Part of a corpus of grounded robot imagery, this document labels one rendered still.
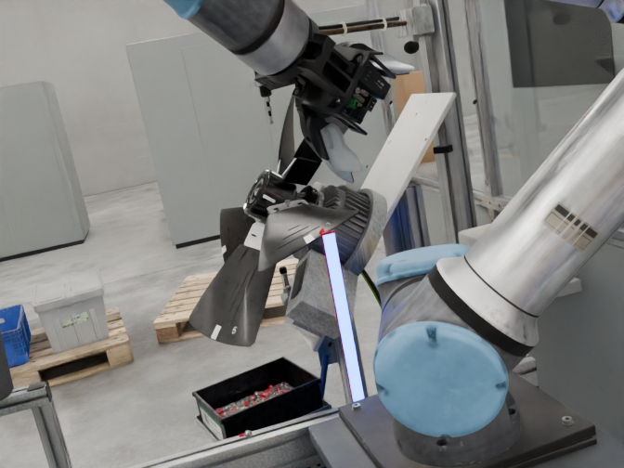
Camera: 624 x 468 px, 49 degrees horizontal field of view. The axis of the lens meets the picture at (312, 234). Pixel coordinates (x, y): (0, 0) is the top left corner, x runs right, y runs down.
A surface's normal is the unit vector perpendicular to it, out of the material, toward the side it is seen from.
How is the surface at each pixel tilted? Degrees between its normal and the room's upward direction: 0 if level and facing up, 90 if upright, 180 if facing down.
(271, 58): 137
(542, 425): 2
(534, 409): 2
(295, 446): 90
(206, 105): 90
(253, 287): 48
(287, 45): 116
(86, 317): 95
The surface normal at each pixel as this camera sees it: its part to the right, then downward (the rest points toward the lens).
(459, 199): -0.65, 0.29
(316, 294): 0.51, -0.53
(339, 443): -0.18, -0.96
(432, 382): -0.22, 0.36
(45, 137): 0.23, 0.18
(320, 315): -0.15, 0.72
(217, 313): -0.52, -0.40
